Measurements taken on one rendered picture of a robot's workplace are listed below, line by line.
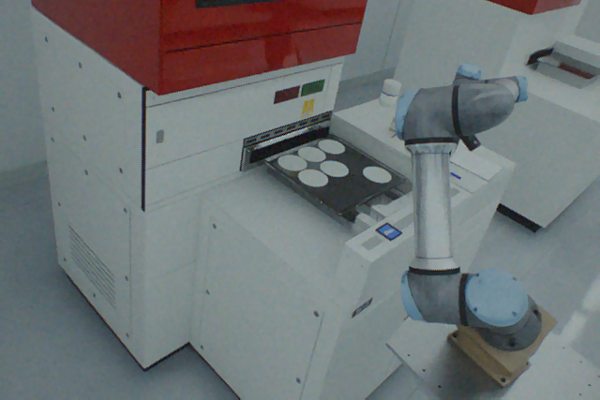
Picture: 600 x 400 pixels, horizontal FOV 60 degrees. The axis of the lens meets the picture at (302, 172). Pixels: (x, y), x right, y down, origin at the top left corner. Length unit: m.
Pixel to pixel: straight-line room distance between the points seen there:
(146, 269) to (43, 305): 0.83
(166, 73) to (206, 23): 0.16
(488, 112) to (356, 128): 0.86
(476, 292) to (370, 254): 0.32
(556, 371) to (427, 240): 0.52
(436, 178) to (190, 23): 0.70
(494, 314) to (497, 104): 0.44
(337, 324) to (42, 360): 1.28
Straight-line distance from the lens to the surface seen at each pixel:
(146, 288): 1.84
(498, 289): 1.19
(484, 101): 1.19
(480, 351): 1.42
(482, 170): 1.93
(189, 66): 1.40
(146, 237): 1.69
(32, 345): 2.40
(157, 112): 1.46
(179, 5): 1.32
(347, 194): 1.69
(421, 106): 1.20
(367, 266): 1.37
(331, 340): 1.51
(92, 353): 2.33
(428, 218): 1.20
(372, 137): 1.94
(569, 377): 1.55
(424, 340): 1.42
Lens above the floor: 1.83
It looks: 32 degrees down
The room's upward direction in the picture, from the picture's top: 11 degrees clockwise
